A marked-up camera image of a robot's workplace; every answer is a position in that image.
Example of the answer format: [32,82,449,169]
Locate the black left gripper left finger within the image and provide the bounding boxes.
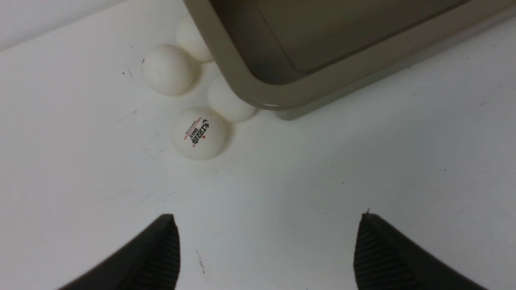
[61,213,181,290]

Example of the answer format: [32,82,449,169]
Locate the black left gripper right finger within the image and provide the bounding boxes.
[354,213,483,290]

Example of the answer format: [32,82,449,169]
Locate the white logo ball left corner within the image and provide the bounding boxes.
[170,107,227,160]

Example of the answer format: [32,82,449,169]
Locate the white ball under left rim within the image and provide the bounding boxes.
[207,74,257,123]

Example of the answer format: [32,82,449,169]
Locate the white ball left side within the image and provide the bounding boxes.
[141,44,197,97]

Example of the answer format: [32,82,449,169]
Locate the beige plastic bin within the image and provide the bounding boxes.
[184,0,515,120]

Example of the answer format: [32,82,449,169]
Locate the white ball left rear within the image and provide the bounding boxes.
[176,14,213,62]

